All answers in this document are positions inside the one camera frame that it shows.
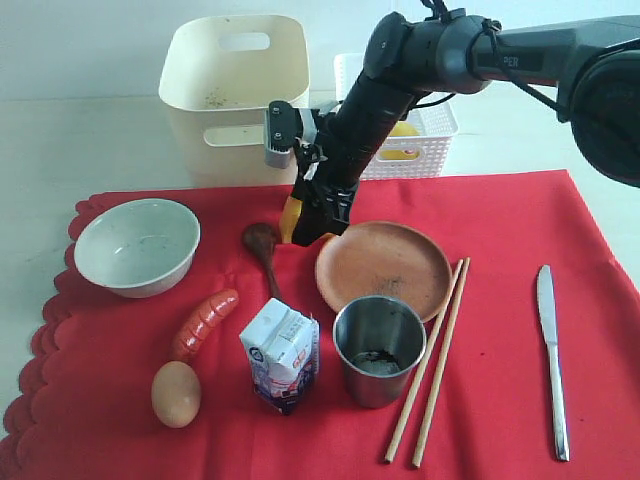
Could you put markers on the brown wooden plate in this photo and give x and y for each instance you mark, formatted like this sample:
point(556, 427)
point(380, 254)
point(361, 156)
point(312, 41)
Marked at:
point(384, 258)

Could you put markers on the white perforated plastic basket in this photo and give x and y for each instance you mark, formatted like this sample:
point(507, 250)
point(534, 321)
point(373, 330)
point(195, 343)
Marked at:
point(437, 126)

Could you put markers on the wooden chopstick right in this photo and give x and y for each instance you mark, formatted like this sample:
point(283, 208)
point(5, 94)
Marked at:
point(440, 367)

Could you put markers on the stainless steel table knife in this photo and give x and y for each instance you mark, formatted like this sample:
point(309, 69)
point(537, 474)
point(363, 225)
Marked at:
point(548, 321)

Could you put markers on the cream plastic bin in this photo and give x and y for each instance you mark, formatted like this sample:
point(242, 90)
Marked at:
point(219, 76)

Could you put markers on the red toy sausage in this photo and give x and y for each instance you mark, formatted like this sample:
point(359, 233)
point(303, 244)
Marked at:
point(200, 323)

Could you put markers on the white ceramic bowl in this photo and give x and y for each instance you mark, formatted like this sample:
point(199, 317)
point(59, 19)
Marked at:
point(140, 248)

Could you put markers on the wooden chopstick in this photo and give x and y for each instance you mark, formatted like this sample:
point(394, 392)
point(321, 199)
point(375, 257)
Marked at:
point(419, 373)
point(440, 367)

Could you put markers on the dark wooden spoon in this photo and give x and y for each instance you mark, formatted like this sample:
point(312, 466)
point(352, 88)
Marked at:
point(260, 240)

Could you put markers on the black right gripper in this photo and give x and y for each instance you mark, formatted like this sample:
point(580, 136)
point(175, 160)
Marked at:
point(349, 139)

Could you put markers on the small milk carton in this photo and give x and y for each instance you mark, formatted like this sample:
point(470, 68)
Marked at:
point(282, 347)

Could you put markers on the stainless steel cup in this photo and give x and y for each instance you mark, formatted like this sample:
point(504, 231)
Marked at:
point(380, 340)

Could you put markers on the yellow cheese wedge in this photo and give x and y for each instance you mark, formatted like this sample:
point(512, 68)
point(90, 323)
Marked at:
point(289, 219)

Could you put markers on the yellow lemon with sticker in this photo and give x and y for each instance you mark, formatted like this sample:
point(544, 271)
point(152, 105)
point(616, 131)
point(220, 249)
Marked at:
point(401, 129)

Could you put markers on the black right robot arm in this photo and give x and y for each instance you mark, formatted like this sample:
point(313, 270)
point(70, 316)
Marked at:
point(593, 65)

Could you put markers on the brown egg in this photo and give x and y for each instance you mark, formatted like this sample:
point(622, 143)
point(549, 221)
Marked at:
point(176, 394)

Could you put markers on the wooden chopstick left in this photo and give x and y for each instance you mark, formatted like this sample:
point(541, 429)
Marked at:
point(419, 373)

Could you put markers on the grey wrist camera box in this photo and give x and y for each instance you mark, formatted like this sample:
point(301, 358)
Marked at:
point(289, 132)

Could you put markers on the red scalloped tablecloth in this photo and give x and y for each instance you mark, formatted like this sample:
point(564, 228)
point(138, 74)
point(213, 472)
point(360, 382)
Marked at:
point(86, 410)

